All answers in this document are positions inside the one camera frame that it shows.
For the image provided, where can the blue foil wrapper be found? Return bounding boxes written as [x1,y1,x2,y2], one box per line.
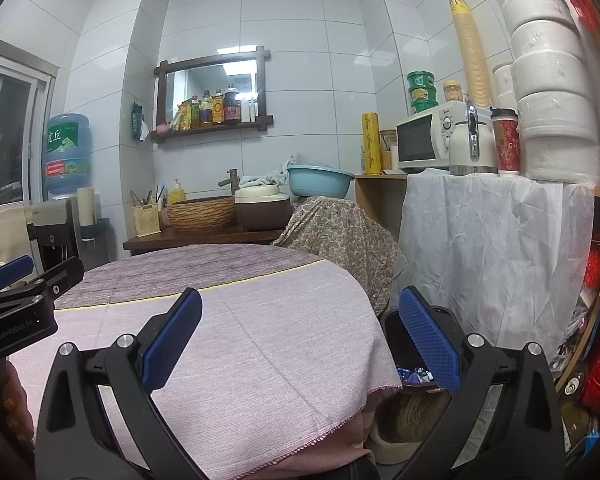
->
[396,367,434,385]

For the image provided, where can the brown trash bin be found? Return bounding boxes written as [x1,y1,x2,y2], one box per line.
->
[382,288,464,396]

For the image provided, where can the left hand yellow nails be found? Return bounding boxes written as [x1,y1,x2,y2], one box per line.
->
[0,361,34,442]

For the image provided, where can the black water dispenser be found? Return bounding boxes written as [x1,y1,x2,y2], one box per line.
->
[26,196,110,272]

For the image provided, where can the blue water jug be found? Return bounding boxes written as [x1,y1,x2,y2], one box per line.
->
[43,114,93,195]

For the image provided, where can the chopstick holder box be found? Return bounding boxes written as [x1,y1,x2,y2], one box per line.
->
[131,186,164,237]

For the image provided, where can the white cover cloth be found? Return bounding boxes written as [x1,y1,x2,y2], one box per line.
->
[396,169,594,359]

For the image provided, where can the yellow soap bottle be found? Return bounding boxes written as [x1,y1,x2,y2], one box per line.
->
[168,179,186,205]

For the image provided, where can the woven wicker basin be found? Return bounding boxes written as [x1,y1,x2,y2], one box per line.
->
[166,196,237,231]

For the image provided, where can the wooden counter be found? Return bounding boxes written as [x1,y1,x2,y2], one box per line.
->
[122,224,283,256]

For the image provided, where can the bronze faucet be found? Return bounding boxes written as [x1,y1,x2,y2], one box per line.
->
[218,168,240,195]

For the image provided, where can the floral paisley cloth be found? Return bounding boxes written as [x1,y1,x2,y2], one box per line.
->
[273,196,399,315]

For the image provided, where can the wooden side shelf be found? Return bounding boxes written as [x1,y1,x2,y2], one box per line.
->
[354,174,407,240]

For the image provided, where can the wooden framed mirror shelf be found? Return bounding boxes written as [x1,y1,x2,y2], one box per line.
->
[150,46,274,143]

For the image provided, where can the yellow oil bottle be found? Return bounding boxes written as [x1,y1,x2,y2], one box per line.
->
[199,90,213,127]

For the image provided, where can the brown pot with white lid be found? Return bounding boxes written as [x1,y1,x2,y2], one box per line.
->
[235,184,292,231]

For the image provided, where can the white electric kettle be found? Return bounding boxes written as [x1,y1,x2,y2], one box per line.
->
[449,100,498,176]

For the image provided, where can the dark soy sauce bottle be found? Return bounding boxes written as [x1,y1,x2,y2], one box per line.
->
[223,84,242,124]

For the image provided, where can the yellow wrap roll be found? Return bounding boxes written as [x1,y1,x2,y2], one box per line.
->
[362,113,382,176]

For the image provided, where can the white microwave oven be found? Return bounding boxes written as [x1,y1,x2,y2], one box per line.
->
[396,102,466,172]

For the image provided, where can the stack of white bowls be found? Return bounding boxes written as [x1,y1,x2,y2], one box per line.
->
[496,0,600,184]

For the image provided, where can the red paper coffee cup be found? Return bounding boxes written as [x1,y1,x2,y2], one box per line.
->
[491,107,520,176]

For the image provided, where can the light blue basin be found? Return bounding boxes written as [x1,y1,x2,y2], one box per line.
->
[287,164,354,198]

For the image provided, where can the glass jar with lid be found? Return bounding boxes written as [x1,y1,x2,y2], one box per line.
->
[442,80,465,102]

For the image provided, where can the tall paper cup stack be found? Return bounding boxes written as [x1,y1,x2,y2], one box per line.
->
[449,0,492,108]

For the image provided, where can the green instant noodle cups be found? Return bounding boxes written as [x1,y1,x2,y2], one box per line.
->
[406,70,438,114]

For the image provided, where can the green wall tissue pack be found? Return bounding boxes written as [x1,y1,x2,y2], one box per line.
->
[131,103,149,142]

